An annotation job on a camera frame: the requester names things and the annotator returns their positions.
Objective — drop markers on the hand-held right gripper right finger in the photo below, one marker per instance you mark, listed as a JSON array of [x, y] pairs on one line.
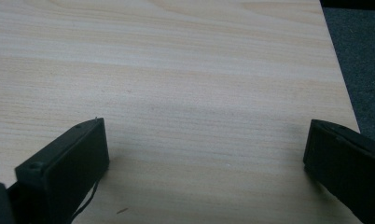
[[344, 165]]

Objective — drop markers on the black yellow striped base plate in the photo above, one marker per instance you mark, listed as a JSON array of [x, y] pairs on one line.
[[350, 3]]

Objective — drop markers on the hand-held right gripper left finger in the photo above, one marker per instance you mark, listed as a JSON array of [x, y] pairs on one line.
[[64, 165]]

